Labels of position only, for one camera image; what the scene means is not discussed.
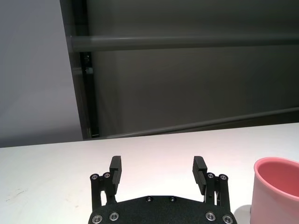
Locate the dark grey partition panel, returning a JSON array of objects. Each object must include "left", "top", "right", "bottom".
[{"left": 86, "top": 0, "right": 299, "bottom": 138}]

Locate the dark vertical frame post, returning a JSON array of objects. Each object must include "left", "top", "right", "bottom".
[{"left": 59, "top": 0, "right": 101, "bottom": 140}]

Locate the thick grey horizontal frame bar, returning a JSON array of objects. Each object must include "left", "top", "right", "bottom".
[{"left": 70, "top": 33, "right": 299, "bottom": 52}]

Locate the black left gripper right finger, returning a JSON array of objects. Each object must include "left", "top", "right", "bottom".
[{"left": 192, "top": 155, "right": 231, "bottom": 210}]

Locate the pink plastic cup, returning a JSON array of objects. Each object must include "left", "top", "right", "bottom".
[{"left": 250, "top": 157, "right": 299, "bottom": 224}]

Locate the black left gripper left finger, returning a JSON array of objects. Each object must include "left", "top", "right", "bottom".
[{"left": 90, "top": 155, "right": 123, "bottom": 212}]

